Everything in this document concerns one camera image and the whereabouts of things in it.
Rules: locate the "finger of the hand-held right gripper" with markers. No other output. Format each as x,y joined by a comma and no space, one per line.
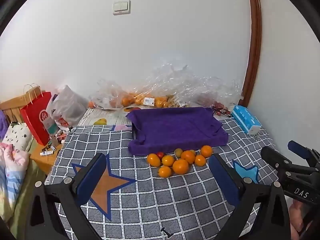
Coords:
298,148
272,156

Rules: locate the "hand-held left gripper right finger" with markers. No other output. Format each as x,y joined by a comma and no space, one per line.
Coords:
223,180

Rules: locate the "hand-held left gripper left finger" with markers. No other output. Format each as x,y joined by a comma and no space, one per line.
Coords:
91,180

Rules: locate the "large mandarin orange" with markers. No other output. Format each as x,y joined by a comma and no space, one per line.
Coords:
180,166

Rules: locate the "smooth orange kumquat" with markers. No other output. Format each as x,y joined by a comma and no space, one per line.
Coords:
153,160
168,160
165,171

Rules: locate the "small red tomato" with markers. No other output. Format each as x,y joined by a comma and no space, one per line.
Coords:
160,154

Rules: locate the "purple towel-covered tray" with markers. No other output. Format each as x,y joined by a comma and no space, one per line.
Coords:
175,127

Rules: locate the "person's right hand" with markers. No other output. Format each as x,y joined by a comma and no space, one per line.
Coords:
297,215

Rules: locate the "blue tissue box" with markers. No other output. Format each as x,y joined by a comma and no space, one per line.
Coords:
246,118

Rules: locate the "white cosmetic tube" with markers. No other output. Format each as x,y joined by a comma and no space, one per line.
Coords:
47,153

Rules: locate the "wooden nightstand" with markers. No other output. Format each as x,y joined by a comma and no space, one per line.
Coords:
42,162

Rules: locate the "small red bottle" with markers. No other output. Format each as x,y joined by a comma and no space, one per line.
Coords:
60,136

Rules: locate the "grey checked star blanket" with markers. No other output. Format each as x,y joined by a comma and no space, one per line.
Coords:
150,200

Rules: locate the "green bed sheet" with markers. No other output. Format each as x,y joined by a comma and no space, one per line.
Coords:
25,192

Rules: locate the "white plastic bag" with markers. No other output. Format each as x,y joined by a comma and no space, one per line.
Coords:
67,105

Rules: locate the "pink quilt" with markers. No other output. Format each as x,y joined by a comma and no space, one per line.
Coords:
12,160

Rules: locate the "red paper bag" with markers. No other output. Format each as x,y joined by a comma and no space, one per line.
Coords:
33,120

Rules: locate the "clear bag of mandarins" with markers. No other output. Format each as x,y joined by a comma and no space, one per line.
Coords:
112,97

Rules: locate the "white floral pillow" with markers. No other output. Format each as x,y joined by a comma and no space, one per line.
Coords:
17,135

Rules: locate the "clear bag of kumquats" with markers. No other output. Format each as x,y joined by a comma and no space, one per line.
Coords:
150,101

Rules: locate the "clear bag of jujubes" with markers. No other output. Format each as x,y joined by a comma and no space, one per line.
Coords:
180,90

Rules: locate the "purple plush cloth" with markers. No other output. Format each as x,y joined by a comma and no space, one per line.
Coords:
3,125

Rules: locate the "kraft paper bag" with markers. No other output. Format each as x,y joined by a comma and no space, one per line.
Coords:
36,91

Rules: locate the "wooden headboard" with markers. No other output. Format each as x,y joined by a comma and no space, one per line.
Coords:
12,105

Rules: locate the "brown wooden door frame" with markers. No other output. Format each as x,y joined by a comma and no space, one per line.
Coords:
255,42

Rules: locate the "white light switch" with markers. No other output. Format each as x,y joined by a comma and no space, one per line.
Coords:
121,7

